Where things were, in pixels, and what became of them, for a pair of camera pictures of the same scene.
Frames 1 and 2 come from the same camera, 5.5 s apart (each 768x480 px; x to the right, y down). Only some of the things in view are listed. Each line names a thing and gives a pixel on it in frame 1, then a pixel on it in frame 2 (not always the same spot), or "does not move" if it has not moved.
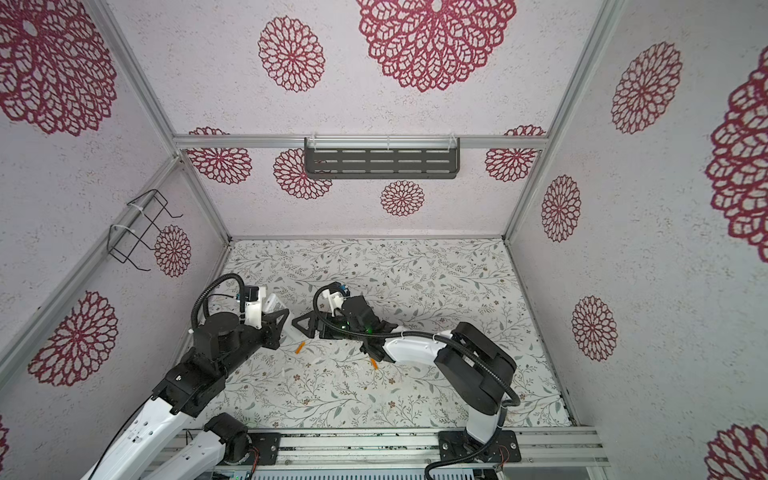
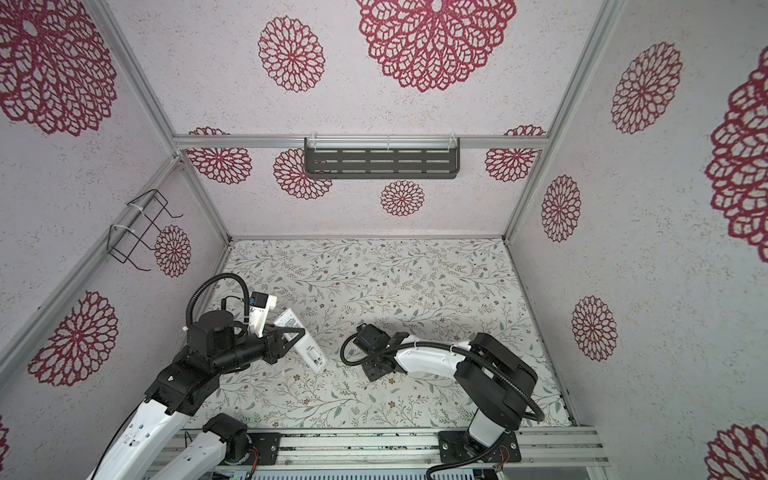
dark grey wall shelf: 381,157 does not move
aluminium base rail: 441,449 does not move
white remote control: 290,331 → 302,341
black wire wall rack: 122,240 does not move
